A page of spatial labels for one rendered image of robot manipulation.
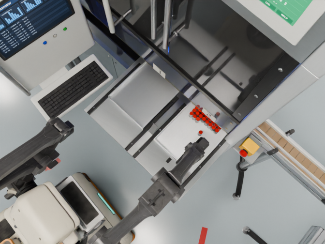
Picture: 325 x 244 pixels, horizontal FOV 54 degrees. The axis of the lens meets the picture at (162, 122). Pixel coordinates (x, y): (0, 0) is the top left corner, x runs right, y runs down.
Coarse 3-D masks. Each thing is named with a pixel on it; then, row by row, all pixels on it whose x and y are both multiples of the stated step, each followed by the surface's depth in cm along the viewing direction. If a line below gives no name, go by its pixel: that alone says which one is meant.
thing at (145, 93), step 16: (144, 64) 179; (128, 80) 176; (144, 80) 177; (160, 80) 177; (112, 96) 174; (128, 96) 174; (144, 96) 174; (160, 96) 174; (128, 112) 172; (144, 112) 172; (144, 128) 170
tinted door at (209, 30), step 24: (192, 0) 96; (216, 0) 88; (192, 24) 107; (216, 24) 96; (240, 24) 88; (192, 48) 120; (216, 48) 107; (240, 48) 97; (264, 48) 88; (192, 72) 136; (216, 72) 120; (240, 72) 107; (264, 72) 97; (216, 96) 137; (240, 96) 120
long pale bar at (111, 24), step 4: (104, 0) 126; (108, 0) 128; (104, 4) 129; (108, 4) 130; (104, 8) 132; (108, 8) 131; (108, 12) 134; (108, 16) 137; (120, 16) 148; (108, 20) 140; (112, 20) 141; (116, 20) 147; (120, 20) 147; (108, 24) 143; (112, 24) 143; (116, 24) 147; (112, 28) 146; (112, 32) 149
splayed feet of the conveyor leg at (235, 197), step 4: (240, 156) 245; (240, 160) 243; (244, 160) 243; (236, 164) 245; (236, 168) 244; (240, 168) 240; (240, 172) 240; (240, 176) 240; (240, 180) 240; (240, 184) 240; (236, 188) 242; (240, 188) 240; (236, 192) 241; (240, 192) 241; (232, 196) 247; (236, 196) 241
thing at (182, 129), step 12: (192, 108) 173; (180, 120) 171; (192, 120) 171; (168, 132) 169; (180, 132) 170; (192, 132) 170; (204, 132) 170; (168, 144) 168; (180, 144) 168; (216, 144) 167; (180, 156) 166; (204, 156) 166; (192, 168) 165
